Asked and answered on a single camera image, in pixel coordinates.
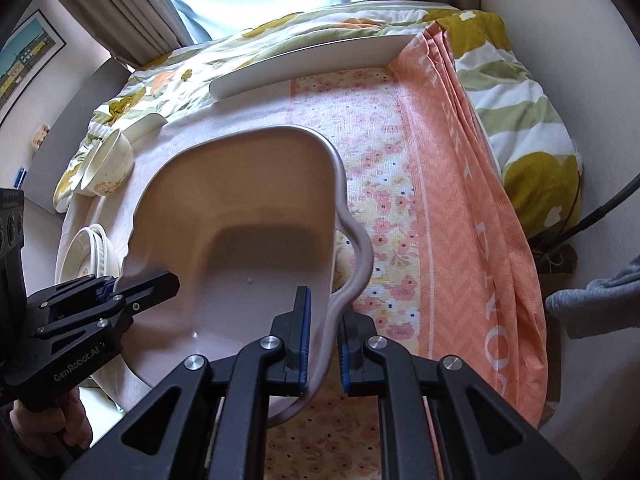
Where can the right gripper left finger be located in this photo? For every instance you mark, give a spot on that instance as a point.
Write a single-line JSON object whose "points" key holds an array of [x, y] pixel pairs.
{"points": [[208, 419]]}

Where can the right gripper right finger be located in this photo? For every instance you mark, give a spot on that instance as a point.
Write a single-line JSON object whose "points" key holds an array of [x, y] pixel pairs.
{"points": [[440, 419]]}

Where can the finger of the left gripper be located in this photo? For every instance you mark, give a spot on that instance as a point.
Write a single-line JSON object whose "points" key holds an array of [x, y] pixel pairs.
{"points": [[90, 288], [55, 315]]}

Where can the white duck outline plate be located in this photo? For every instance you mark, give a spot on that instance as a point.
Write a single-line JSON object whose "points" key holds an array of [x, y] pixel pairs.
{"points": [[91, 252]]}

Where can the pink square bowl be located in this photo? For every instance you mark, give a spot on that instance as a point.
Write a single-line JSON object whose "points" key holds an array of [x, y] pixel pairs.
{"points": [[242, 221]]}

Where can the cream yellow bowl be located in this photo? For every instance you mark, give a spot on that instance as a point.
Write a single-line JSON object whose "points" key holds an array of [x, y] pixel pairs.
{"points": [[111, 166]]}

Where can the white bowl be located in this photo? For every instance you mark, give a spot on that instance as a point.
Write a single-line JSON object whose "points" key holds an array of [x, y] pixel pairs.
{"points": [[77, 186]]}

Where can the person's left hand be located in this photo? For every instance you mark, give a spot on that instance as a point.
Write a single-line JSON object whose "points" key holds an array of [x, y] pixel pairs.
{"points": [[68, 421]]}

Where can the blue box on headboard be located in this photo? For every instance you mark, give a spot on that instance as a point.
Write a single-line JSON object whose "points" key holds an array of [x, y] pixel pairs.
{"points": [[20, 177]]}

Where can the grey headboard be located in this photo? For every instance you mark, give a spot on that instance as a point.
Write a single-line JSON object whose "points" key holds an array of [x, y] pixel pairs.
{"points": [[64, 137]]}

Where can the orange floral cloth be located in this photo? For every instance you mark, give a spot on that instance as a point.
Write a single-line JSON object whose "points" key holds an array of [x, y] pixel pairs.
{"points": [[452, 270]]}

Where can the small plush toy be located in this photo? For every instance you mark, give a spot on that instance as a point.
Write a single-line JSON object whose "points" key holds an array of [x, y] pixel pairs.
{"points": [[39, 136]]}

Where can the black clothes rack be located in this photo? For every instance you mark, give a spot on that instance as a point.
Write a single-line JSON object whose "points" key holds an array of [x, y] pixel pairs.
{"points": [[545, 246]]}

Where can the grey hanging garment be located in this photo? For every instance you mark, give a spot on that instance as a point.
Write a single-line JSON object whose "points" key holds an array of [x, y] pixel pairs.
{"points": [[605, 305]]}

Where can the white tray table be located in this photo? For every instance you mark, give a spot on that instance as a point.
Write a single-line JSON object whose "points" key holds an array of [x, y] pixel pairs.
{"points": [[254, 108]]}

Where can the framed town picture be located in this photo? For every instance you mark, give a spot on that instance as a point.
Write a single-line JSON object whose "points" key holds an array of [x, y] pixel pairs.
{"points": [[27, 52]]}

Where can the floral green striped duvet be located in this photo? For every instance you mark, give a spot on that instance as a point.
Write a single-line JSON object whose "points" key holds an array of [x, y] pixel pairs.
{"points": [[539, 164]]}

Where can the left brown curtain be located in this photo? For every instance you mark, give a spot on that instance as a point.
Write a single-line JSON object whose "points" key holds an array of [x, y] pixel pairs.
{"points": [[136, 32]]}

